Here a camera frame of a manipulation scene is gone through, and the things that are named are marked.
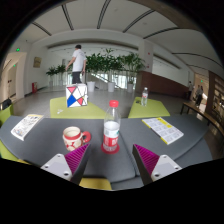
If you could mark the white cube with coloured triangles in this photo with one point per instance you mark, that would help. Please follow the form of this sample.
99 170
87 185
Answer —
76 95

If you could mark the framed wall picture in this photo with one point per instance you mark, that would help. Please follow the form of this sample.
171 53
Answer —
37 62

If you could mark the red fire extinguisher box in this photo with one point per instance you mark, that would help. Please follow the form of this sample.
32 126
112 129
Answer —
34 87

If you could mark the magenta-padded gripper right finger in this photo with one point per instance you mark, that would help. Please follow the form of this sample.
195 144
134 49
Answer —
161 166

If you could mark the person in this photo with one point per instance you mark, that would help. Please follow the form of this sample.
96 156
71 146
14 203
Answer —
79 61
199 95
190 90

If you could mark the white and red mug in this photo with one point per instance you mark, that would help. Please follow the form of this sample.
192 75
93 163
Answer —
72 138

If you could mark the potted green plants group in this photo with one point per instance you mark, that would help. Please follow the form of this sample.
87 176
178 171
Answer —
110 65

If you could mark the black backpack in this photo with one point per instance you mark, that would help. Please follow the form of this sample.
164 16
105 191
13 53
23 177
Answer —
6 104

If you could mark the small clear water bottle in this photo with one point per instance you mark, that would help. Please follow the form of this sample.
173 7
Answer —
144 98

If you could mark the yellow-edged printed booklet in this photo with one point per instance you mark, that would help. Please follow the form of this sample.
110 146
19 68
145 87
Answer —
163 130

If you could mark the wooden shelf unit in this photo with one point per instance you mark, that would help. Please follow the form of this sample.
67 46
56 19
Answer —
216 96

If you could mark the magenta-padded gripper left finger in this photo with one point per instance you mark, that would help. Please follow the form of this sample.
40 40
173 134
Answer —
61 165

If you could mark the white printed booklet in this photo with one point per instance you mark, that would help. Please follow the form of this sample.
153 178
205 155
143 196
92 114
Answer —
26 126

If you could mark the long wooden bench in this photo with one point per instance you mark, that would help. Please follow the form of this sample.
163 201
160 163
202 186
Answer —
200 113

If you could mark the flat round red coaster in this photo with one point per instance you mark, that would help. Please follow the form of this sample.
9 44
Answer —
104 150

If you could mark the clear red-capped water bottle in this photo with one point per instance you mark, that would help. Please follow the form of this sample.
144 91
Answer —
111 131

